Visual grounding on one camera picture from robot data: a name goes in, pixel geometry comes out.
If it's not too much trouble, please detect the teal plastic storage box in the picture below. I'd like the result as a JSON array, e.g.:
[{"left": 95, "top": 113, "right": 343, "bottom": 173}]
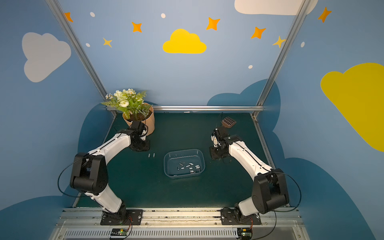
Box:
[{"left": 164, "top": 149, "right": 206, "bottom": 179}]

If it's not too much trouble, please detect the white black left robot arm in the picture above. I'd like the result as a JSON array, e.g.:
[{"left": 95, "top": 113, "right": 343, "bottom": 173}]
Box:
[{"left": 70, "top": 121, "right": 150, "bottom": 214}]

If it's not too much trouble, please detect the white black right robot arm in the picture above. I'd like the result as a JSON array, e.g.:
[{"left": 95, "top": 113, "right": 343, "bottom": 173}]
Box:
[{"left": 210, "top": 127, "right": 290, "bottom": 217}]

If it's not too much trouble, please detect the terracotta ribbed flower pot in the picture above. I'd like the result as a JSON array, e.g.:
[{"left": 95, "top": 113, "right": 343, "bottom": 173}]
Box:
[{"left": 123, "top": 106, "right": 155, "bottom": 136}]

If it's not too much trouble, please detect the brown grid brush tool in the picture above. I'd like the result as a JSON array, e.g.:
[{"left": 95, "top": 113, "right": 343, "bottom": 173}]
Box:
[{"left": 221, "top": 117, "right": 237, "bottom": 129}]

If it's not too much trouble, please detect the artificial white flower plant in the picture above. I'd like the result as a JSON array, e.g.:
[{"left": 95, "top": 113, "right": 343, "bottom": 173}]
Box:
[{"left": 102, "top": 89, "right": 153, "bottom": 122}]

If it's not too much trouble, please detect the right green circuit board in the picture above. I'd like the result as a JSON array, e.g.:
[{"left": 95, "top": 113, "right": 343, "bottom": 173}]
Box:
[{"left": 237, "top": 228, "right": 253, "bottom": 240}]

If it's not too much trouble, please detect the green circuit board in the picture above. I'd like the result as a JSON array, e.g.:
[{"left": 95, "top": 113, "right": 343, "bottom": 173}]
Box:
[
  {"left": 110, "top": 228, "right": 129, "bottom": 238},
  {"left": 237, "top": 228, "right": 253, "bottom": 240}
]

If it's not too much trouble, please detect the left green circuit board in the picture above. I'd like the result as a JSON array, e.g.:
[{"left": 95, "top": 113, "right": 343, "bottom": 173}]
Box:
[{"left": 110, "top": 228, "right": 129, "bottom": 238}]

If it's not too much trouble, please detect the aluminium back frame rail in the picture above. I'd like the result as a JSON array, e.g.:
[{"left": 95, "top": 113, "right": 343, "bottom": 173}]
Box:
[{"left": 152, "top": 105, "right": 264, "bottom": 112}]

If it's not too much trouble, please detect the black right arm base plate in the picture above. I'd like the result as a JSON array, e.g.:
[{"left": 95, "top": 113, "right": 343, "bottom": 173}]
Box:
[{"left": 220, "top": 208, "right": 262, "bottom": 226}]

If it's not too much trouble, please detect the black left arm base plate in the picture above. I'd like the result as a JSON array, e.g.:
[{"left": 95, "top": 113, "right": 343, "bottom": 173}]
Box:
[{"left": 100, "top": 209, "right": 144, "bottom": 226}]

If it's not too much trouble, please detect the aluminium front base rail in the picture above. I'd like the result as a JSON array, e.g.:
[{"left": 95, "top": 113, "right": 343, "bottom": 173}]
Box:
[{"left": 50, "top": 208, "right": 310, "bottom": 240}]

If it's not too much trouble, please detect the aluminium left corner post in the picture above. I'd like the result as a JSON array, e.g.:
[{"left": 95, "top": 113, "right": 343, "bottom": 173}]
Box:
[{"left": 46, "top": 0, "right": 108, "bottom": 102}]

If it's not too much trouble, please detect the aluminium corner post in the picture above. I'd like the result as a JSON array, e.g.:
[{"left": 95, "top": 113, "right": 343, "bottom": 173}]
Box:
[
  {"left": 252, "top": 0, "right": 317, "bottom": 120},
  {"left": 46, "top": 0, "right": 108, "bottom": 102}
]

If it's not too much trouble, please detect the aluminium right corner post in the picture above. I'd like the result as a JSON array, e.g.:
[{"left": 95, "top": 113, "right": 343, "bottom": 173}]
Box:
[{"left": 252, "top": 0, "right": 317, "bottom": 120}]

